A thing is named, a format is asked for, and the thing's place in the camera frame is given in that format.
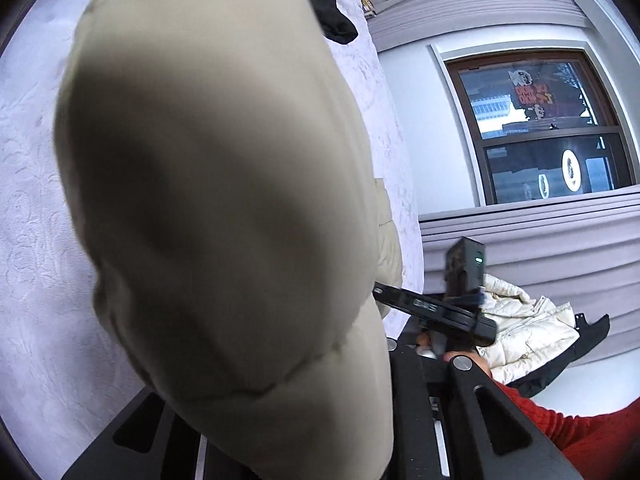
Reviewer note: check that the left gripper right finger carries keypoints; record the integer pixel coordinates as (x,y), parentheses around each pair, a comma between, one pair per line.
(451,421)

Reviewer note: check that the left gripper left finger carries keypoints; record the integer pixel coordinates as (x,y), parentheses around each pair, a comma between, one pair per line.
(149,440)

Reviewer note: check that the beige puffer coat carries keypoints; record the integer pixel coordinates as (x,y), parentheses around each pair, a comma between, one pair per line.
(219,177)

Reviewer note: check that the red sleeved forearm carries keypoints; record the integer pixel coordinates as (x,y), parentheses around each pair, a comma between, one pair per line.
(599,447)

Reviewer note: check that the person's right hand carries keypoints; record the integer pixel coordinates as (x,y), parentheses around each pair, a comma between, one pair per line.
(424,343)

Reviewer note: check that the white puffer jacket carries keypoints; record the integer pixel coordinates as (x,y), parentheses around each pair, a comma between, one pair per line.
(530,331)

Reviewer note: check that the lavender bed blanket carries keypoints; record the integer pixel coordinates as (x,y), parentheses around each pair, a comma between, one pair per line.
(62,377)

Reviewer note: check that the black garment under jacket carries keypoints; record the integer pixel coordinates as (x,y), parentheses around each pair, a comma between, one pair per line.
(590,336)

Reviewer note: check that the lavender curtain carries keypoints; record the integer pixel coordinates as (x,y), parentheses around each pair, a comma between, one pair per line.
(583,251)

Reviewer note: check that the dark framed window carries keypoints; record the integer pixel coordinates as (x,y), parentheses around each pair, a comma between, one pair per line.
(543,121)

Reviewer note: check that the black folded garment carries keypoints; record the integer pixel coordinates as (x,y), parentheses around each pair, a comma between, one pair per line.
(335,25)

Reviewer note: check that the items on nightstand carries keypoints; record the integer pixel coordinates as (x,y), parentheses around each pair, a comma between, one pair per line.
(368,8)

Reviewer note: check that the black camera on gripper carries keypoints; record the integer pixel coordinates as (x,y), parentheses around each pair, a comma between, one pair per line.
(465,273)

